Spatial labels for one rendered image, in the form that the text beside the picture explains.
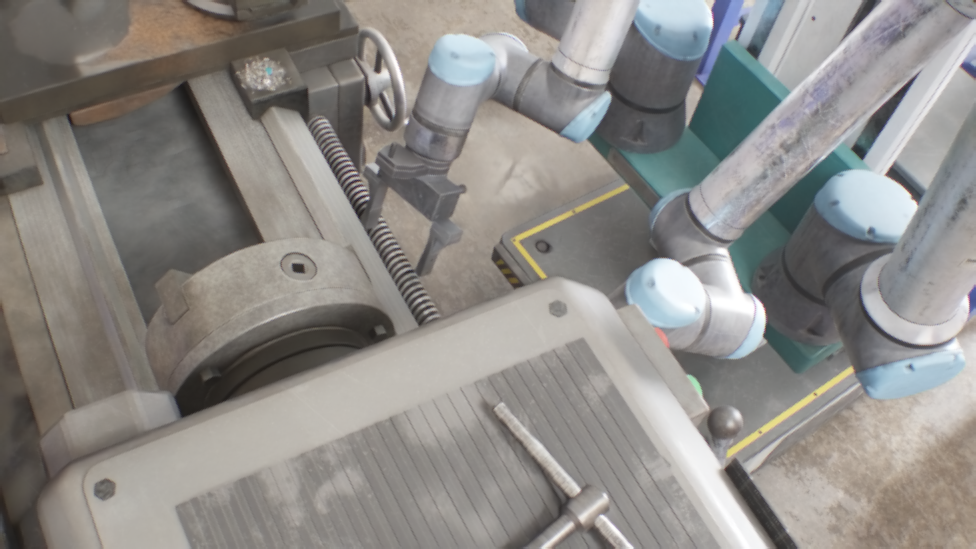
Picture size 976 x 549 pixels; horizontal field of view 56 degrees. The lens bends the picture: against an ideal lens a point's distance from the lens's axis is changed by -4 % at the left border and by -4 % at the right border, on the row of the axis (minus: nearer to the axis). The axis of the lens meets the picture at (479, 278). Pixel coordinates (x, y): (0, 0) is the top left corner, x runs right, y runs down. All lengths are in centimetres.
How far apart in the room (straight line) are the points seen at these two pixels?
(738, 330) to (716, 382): 79
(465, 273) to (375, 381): 171
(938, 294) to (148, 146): 126
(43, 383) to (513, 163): 165
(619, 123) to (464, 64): 49
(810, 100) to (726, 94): 60
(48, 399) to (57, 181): 36
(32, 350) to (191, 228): 36
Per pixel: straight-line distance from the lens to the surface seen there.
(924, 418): 264
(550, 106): 143
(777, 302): 162
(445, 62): 136
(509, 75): 145
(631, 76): 170
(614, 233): 218
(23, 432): 184
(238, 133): 158
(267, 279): 94
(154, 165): 171
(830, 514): 239
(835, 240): 149
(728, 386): 204
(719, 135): 182
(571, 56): 140
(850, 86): 116
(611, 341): 80
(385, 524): 69
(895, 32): 114
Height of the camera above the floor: 199
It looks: 55 degrees down
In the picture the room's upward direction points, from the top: 12 degrees clockwise
